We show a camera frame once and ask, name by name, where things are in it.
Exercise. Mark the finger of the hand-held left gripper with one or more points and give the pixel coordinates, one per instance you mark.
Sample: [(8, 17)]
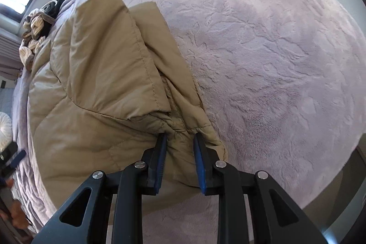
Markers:
[(16, 160)]

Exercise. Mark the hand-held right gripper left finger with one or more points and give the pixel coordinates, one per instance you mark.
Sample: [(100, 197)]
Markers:
[(159, 164)]

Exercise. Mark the round cream cushion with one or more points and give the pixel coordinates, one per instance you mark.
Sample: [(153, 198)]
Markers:
[(4, 129)]

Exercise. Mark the person's left hand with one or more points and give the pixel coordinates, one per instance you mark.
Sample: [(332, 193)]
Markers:
[(17, 215)]

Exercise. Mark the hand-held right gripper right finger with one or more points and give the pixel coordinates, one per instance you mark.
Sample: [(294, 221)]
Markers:
[(199, 164)]

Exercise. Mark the lavender plush bed blanket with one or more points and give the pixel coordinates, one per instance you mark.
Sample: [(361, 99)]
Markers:
[(257, 61)]

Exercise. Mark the beige puffer jacket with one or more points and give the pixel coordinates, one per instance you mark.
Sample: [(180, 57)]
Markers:
[(100, 75)]

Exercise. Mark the black plush toy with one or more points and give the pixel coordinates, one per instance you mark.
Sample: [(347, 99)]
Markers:
[(55, 6)]

